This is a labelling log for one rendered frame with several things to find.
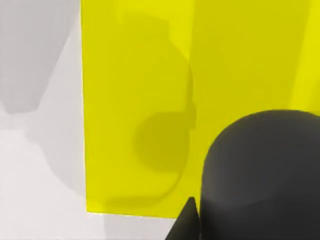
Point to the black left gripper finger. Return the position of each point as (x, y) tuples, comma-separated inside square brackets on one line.
[(186, 225)]

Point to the dark grey round cup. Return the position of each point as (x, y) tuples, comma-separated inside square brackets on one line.
[(262, 180)]

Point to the flat yellow square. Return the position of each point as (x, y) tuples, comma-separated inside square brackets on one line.
[(140, 75)]

